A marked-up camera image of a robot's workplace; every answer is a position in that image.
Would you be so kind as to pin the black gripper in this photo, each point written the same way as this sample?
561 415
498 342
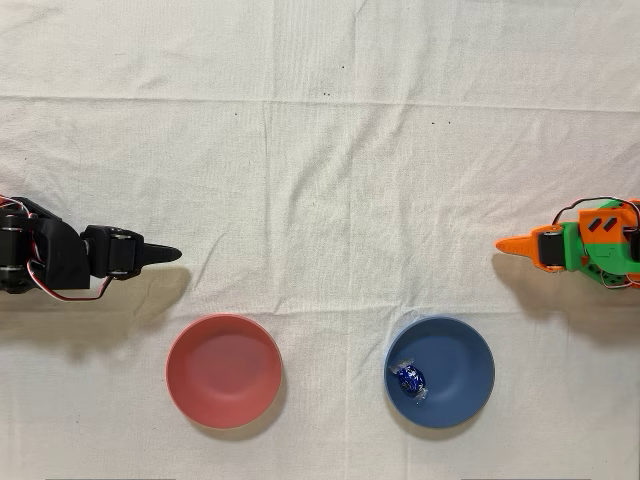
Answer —
121 253

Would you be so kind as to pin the orange green gripper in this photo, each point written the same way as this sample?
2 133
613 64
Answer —
549 248

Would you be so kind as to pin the blue candy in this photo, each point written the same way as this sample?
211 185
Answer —
410 378

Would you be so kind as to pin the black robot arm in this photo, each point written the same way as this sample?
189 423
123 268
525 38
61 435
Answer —
60 255

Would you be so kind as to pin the orange green robot arm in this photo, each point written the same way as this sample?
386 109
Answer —
610 250

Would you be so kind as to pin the red bowl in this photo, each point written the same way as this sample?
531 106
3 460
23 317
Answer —
224 372

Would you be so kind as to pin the blue bowl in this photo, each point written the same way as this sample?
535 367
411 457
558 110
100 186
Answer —
455 372

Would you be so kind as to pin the white wrinkled tablecloth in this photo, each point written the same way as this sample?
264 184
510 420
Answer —
320 200

